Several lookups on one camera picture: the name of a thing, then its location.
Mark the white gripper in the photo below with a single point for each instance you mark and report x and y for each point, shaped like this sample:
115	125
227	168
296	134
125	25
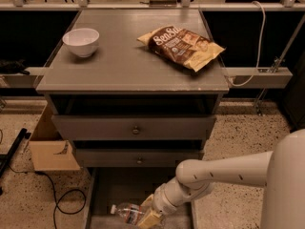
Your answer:
161	202

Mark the clear plastic water bottle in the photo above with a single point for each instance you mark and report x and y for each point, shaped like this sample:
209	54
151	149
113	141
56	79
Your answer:
129	212

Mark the sea salt chip bag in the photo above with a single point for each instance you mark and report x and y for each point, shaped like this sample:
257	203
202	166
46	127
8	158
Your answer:
182	46

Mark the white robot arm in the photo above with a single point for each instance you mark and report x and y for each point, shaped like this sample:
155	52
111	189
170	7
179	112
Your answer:
280	172

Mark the grey open bottom drawer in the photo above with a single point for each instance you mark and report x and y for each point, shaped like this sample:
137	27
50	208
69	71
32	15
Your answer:
117	185

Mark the grey middle drawer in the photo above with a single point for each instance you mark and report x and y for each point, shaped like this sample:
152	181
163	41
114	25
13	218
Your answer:
133	157

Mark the grey top drawer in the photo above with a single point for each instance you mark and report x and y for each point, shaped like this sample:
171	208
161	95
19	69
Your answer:
133	128

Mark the grey drawer cabinet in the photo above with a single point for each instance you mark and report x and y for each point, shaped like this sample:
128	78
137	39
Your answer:
123	78

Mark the cardboard box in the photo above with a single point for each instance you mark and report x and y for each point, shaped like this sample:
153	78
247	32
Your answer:
49	151

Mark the black metal stand leg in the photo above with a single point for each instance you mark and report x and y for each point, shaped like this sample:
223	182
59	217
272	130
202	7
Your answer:
6	158

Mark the white ceramic bowl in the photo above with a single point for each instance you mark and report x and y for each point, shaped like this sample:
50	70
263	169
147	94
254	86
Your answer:
82	42

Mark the grey horizontal rail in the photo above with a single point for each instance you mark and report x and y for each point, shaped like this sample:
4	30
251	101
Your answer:
257	78

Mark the black object on rail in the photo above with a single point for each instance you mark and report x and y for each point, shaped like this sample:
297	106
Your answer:
13	67

